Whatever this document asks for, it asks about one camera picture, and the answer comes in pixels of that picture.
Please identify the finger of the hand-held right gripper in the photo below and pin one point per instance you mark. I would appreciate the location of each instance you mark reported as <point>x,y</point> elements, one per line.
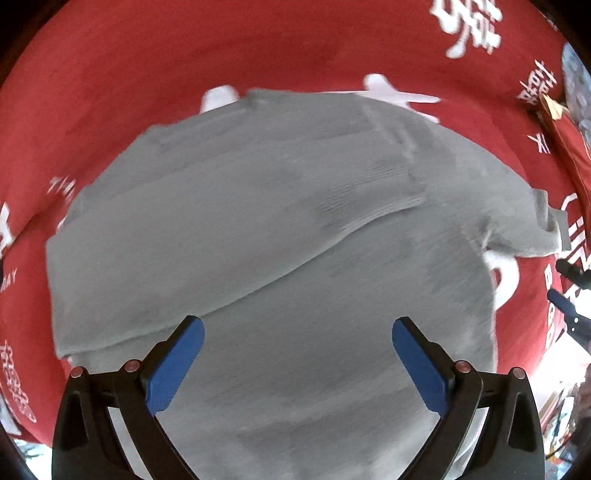
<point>572,273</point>
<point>562,302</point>

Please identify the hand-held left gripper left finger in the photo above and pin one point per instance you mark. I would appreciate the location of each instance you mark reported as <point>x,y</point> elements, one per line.
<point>174,364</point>

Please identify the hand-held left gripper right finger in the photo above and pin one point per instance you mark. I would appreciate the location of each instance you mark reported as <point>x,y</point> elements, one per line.
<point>421,364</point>

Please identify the grey knit sweater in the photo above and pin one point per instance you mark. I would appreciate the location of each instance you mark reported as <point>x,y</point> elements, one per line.
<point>277,240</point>

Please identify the red cushion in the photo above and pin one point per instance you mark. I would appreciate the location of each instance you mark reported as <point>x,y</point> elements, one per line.
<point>575,147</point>

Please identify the tan paper tag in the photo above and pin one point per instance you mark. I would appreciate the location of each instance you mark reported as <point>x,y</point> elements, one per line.
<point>554,107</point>

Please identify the pale patterned cloth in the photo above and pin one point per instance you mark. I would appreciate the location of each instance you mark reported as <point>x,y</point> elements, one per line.
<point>576,78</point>

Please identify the red printed mat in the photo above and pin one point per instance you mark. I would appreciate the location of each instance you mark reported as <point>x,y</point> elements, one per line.
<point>138,60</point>

